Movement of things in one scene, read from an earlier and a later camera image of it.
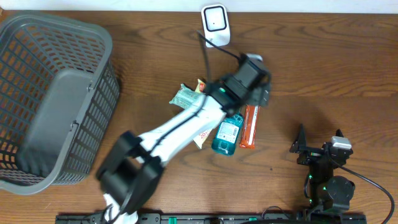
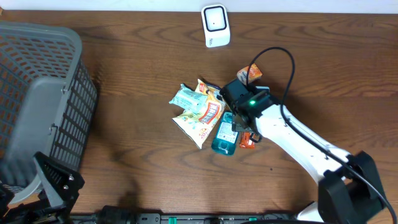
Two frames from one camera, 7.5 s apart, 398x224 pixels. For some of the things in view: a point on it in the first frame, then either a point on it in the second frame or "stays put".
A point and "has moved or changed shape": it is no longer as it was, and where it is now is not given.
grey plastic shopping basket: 59,96 has moved or changed shape
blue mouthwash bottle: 227,134 stays put
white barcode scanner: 216,25 stays put
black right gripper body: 310,156 to 237,126
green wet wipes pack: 186,98 stays put
